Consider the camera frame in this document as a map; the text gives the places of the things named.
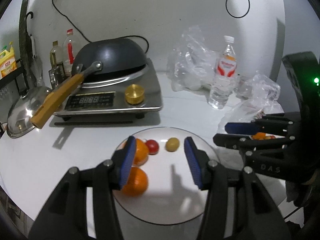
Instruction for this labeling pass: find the grey refrigerator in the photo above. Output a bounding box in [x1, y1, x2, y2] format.
[271, 0, 319, 87]

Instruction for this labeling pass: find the printed plastic fruit bag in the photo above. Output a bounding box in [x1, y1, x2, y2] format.
[217, 98, 284, 134]

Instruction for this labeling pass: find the clear water bottle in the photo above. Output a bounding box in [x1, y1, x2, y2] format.
[208, 35, 237, 109]

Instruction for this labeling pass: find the crumpled clear plastic bag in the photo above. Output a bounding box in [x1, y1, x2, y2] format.
[234, 72, 281, 107]

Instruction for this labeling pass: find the stainless induction cooker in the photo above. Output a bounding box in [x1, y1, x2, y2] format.
[54, 59, 163, 118]

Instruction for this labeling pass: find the cooking oil bottle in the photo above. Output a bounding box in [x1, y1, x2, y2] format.
[49, 41, 65, 74]

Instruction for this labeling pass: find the black umbrella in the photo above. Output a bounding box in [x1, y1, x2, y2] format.
[25, 11, 37, 87]

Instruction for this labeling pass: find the black cooker power cable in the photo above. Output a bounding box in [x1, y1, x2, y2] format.
[51, 0, 150, 55]

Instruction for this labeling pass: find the yellow detergent bottle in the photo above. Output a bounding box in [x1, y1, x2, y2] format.
[0, 41, 17, 79]

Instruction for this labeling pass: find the steel pot lid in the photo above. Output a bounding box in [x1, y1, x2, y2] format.
[7, 86, 52, 139]

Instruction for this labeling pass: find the white round plate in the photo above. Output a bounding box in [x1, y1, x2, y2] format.
[114, 127, 219, 225]

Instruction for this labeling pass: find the red label sauce bottle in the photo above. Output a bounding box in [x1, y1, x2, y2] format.
[63, 29, 74, 76]

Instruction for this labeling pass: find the black wok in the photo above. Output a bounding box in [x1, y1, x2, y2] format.
[30, 38, 147, 129]

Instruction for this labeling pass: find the mandarin orange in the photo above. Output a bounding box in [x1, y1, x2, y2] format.
[121, 167, 149, 197]
[252, 132, 266, 140]
[125, 138, 149, 166]

